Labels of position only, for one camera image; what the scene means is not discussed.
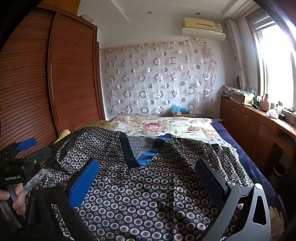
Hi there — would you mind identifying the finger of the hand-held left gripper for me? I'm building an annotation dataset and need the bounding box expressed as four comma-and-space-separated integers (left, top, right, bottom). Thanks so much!
24, 147, 53, 164
16, 137, 37, 152

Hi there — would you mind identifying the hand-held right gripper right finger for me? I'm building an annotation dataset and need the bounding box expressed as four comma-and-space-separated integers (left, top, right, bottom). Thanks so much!
195, 158, 271, 241

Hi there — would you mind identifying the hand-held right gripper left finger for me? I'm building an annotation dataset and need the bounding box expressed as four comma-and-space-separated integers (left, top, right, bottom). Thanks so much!
24, 159, 100, 241

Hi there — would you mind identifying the dark circle-print garment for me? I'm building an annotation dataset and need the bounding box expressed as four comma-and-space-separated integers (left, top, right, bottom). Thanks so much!
24, 126, 255, 241

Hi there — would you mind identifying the person's left hand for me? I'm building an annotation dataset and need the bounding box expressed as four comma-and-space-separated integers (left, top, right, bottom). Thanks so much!
0, 183, 27, 219

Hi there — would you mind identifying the blue floral bedsheet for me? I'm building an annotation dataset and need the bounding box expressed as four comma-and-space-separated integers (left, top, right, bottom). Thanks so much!
23, 168, 48, 193

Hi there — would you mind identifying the yellow cloth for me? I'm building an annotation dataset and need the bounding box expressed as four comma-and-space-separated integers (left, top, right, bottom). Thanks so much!
57, 129, 71, 141

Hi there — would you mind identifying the dark blue blanket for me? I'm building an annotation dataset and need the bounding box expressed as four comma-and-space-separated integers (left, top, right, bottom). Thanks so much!
211, 119, 285, 232

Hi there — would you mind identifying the straw-coloured pillow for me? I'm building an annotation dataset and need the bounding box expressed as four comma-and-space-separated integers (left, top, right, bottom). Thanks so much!
76, 119, 111, 129

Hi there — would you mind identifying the wooden cabinet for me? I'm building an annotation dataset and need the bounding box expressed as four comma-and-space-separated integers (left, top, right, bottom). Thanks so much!
220, 96, 296, 179

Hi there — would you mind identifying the waste bin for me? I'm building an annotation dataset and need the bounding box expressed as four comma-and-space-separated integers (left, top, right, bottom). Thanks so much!
273, 163, 285, 179

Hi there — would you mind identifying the pink floral quilt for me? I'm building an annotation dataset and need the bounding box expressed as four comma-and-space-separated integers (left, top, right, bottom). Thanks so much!
105, 115, 238, 158

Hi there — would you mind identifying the blue box behind bed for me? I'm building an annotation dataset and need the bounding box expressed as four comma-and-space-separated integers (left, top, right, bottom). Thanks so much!
171, 104, 190, 117

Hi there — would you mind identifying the wooden slatted wardrobe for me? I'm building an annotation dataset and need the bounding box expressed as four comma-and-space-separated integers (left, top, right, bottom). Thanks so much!
0, 5, 105, 158

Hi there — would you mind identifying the cardboard box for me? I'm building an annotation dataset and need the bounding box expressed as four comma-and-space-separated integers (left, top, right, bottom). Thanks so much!
231, 91, 254, 104

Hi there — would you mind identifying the stack of papers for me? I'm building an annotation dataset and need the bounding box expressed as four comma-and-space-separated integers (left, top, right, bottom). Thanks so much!
222, 85, 234, 98

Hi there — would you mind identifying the pink bottle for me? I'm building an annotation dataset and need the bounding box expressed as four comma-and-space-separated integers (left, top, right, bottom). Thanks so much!
260, 93, 270, 110

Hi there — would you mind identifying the circle-print sheer curtain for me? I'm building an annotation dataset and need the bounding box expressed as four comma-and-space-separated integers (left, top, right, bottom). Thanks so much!
100, 40, 219, 117

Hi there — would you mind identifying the bundled window curtain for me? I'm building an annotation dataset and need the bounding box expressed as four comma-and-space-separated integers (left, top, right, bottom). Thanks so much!
225, 18, 248, 88

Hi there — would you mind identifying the window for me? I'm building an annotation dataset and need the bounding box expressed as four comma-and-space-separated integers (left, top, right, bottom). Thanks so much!
246, 9, 296, 127

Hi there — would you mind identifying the wall air conditioner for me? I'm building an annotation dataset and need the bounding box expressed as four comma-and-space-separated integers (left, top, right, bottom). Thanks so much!
182, 17, 226, 42

